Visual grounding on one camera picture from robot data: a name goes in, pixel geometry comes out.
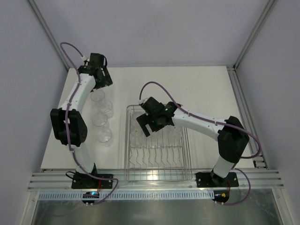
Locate aluminium frame rail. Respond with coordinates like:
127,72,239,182
27,168,284,191

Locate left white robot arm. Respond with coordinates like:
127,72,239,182
50,53,113,174

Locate slotted cable duct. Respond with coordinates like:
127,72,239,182
38,189,213,201

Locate controller board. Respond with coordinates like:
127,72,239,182
212,190,230,205
81,191,99,206

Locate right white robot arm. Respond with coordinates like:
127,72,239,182
136,97,249,187

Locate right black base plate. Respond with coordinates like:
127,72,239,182
195,172,239,188

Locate wire dish rack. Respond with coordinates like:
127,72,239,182
124,105,192,171

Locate left controller board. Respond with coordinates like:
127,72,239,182
81,191,99,206

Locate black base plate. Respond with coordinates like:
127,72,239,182
195,172,239,188
71,173,113,189

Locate right controller board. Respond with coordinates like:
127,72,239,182
212,190,230,205

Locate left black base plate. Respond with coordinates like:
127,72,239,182
71,173,113,189

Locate clear plastic cup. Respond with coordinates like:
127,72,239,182
167,126,182,141
98,100,114,119
131,112,143,127
90,90,105,103
92,112,108,127
130,126,146,147
96,128,113,147

